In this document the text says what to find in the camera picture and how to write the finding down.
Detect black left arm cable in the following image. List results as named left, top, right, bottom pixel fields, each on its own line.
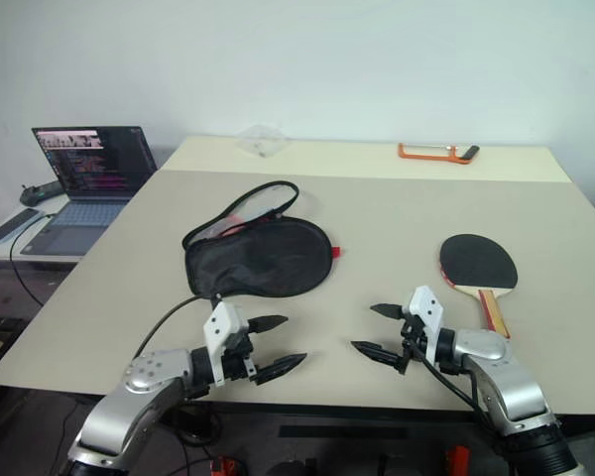
left=132, top=293, right=223, bottom=361

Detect clear plastic wrapper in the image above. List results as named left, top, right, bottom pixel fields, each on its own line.
left=235, top=124, right=292, bottom=160

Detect orange-red object under table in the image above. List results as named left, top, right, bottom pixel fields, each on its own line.
left=211, top=455, right=240, bottom=476

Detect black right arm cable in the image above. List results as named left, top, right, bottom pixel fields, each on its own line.
left=410, top=344, right=485, bottom=416

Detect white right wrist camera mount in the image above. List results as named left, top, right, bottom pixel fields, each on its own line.
left=407, top=286, right=445, bottom=368

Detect dark smartphone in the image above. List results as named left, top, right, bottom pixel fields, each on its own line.
left=0, top=207, right=42, bottom=244

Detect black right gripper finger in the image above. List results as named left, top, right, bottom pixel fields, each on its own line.
left=350, top=340, right=406, bottom=367
left=369, top=302, right=406, bottom=322

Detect white side desk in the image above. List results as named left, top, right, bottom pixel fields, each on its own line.
left=0, top=190, right=88, bottom=272

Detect black red mesh pouch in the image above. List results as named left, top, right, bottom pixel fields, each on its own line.
left=181, top=180, right=346, bottom=300

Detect red object under table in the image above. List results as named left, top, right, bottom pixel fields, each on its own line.
left=444, top=444, right=473, bottom=476

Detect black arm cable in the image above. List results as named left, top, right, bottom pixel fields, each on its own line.
left=132, top=293, right=223, bottom=361
left=410, top=344, right=485, bottom=416

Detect black handheld controller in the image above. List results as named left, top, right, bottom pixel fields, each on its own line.
left=19, top=180, right=66, bottom=207

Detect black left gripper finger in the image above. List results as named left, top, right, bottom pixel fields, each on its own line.
left=255, top=352, right=308, bottom=387
left=249, top=314, right=289, bottom=334

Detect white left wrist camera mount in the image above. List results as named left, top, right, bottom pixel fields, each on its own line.
left=202, top=300, right=252, bottom=388

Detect table tennis paddle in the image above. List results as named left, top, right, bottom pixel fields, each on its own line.
left=438, top=233, right=520, bottom=340

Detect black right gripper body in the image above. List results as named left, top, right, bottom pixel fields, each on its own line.
left=396, top=311, right=427, bottom=376

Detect open grey laptop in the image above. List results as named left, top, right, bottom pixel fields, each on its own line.
left=19, top=125, right=159, bottom=258

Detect black laptop power cable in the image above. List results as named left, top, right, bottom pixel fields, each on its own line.
left=8, top=211, right=57, bottom=308

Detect orange hacksaw frame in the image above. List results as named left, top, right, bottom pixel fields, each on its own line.
left=397, top=142, right=481, bottom=167

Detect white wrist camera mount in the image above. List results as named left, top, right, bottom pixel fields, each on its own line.
left=407, top=286, right=445, bottom=368
left=202, top=300, right=252, bottom=388

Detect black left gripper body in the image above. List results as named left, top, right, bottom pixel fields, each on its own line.
left=221, top=322, right=259, bottom=386

